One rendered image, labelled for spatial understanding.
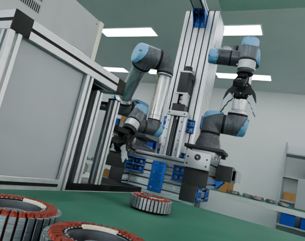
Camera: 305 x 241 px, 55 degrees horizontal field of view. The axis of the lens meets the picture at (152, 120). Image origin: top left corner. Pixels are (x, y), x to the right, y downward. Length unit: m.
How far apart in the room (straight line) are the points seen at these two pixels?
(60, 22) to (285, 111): 7.10
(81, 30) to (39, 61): 0.32
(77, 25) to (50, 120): 0.37
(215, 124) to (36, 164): 1.19
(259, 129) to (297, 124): 0.85
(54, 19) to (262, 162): 6.94
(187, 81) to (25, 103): 1.39
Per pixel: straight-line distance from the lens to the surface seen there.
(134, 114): 1.46
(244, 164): 7.60
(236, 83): 1.22
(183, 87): 1.95
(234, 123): 1.73
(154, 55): 1.63
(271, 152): 7.57
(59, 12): 0.96
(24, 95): 0.71
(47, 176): 0.80
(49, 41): 0.74
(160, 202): 0.76
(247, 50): 1.35
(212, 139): 1.71
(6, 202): 0.43
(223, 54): 1.45
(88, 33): 1.05
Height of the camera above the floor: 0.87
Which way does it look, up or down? 9 degrees up
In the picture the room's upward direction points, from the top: 13 degrees clockwise
